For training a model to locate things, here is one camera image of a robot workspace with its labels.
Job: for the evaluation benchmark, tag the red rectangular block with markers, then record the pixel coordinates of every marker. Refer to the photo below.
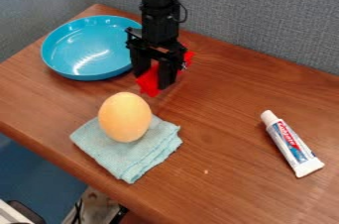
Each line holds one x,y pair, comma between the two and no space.
148,82

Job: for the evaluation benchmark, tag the orange egg-shaped object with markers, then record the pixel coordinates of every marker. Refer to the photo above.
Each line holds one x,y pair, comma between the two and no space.
124,117

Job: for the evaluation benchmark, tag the blue plate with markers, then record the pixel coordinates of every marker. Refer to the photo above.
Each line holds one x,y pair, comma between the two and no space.
85,49

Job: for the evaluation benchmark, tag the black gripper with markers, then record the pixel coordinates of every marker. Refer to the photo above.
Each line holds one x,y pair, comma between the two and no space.
159,31

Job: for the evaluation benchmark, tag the grey object under table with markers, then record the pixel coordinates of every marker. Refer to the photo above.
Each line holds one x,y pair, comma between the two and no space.
97,208

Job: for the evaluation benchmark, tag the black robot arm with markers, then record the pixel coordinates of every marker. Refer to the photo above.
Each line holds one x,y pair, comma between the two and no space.
155,41

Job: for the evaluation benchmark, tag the white toothpaste tube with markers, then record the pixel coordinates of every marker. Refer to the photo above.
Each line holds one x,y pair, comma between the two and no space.
298,155

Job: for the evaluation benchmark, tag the light blue folded cloth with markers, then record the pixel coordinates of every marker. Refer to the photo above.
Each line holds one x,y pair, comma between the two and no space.
128,160

